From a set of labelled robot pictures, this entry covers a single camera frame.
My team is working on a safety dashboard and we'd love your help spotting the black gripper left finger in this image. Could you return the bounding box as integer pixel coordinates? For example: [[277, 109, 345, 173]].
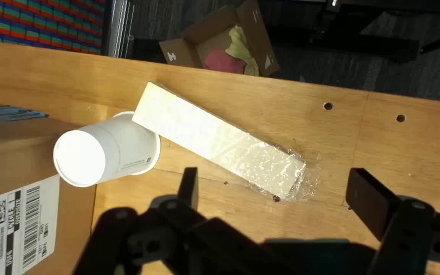
[[177, 166, 199, 212]]

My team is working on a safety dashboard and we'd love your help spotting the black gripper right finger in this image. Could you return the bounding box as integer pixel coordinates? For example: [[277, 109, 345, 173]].
[[343, 167, 401, 244]]

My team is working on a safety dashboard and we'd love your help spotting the white wooden plank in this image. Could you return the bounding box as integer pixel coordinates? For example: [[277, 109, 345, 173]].
[[129, 82, 308, 202]]

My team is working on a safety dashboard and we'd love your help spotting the white paper cup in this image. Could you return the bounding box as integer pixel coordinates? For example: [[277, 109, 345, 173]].
[[51, 111, 163, 190]]

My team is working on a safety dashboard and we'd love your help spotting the pink cloth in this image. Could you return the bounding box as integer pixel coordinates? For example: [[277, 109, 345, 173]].
[[203, 48, 247, 77]]

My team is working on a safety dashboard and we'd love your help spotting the yellow cloth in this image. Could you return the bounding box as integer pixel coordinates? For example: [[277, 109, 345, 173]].
[[224, 25, 261, 77]]

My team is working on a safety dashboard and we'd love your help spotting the open cardboard box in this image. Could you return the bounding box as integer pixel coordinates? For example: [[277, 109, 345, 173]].
[[157, 0, 280, 79]]

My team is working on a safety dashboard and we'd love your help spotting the large cardboard box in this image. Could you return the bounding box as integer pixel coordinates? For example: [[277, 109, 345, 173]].
[[0, 105, 99, 275]]

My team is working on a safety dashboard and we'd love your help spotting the colourful striped mat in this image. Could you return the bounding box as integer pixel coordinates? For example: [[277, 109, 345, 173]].
[[0, 0, 109, 56]]

